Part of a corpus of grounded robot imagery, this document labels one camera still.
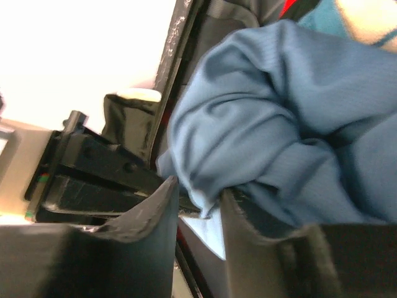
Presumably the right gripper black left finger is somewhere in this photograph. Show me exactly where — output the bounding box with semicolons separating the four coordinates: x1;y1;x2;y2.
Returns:
1;177;179;297

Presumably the teal white striped towel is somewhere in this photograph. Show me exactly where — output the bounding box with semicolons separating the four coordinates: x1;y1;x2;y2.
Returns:
298;0;396;53

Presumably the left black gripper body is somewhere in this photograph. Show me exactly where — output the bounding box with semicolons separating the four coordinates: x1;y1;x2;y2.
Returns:
24;110;187;223

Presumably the blue garment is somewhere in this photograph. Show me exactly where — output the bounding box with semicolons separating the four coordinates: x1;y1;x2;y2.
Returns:
156;18;397;261

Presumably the white plastic basin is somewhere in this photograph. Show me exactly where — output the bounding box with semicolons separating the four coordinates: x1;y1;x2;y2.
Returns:
116;88;162;102

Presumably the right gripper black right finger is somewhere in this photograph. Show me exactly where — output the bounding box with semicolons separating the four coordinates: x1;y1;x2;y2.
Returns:
221;189;396;297

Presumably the blue fish print suitcase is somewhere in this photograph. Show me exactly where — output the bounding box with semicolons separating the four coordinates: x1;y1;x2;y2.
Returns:
148;0;320;298

